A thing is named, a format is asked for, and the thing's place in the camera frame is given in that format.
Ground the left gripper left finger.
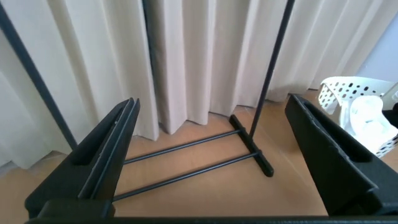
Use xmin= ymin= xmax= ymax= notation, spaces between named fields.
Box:
xmin=24 ymin=98 xmax=141 ymax=218

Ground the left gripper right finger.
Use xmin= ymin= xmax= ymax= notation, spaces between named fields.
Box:
xmin=285 ymin=94 xmax=398 ymax=217

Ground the white printed shirt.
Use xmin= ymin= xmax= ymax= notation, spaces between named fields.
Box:
xmin=340 ymin=95 xmax=398 ymax=147

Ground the white laundry basket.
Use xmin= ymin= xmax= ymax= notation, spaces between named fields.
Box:
xmin=317 ymin=76 xmax=398 ymax=159

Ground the black clothes rack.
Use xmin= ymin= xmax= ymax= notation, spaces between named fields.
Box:
xmin=0 ymin=0 xmax=296 ymax=202

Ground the black garment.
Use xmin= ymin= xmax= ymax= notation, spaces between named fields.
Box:
xmin=382 ymin=103 xmax=398 ymax=129

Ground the window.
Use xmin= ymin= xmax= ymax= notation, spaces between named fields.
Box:
xmin=142 ymin=0 xmax=158 ymax=78

